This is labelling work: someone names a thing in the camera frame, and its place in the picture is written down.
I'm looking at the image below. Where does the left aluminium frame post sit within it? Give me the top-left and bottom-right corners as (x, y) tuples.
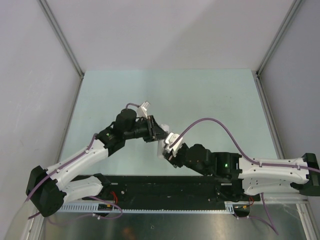
(37, 0), (84, 80)

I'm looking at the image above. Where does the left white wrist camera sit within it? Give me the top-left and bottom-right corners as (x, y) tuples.
(136, 101), (150, 118)

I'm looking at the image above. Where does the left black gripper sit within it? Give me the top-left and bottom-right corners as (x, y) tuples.
(123, 115), (169, 143)

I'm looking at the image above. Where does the aluminium frame post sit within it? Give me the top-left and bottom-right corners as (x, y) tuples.
(37, 0), (84, 80)
(256, 0), (305, 76)

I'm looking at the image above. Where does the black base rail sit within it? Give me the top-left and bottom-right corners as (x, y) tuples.
(97, 175), (250, 210)

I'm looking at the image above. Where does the grey slotted cable duct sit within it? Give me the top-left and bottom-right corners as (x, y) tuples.
(57, 201), (253, 214)

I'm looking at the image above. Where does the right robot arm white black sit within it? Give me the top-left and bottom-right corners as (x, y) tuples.
(157, 143), (320, 201)

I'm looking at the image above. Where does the right aluminium frame post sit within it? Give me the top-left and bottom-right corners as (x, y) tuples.
(256, 0), (305, 76)

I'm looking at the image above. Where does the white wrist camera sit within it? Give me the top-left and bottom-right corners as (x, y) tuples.
(136, 101), (150, 118)
(162, 132), (184, 157)

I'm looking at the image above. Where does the white remote control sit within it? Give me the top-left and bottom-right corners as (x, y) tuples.
(157, 124), (170, 159)

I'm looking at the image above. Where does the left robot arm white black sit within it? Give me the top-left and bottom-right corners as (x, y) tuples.
(26, 108), (169, 217)

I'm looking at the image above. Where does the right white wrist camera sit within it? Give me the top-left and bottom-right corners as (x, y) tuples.
(162, 132), (184, 157)

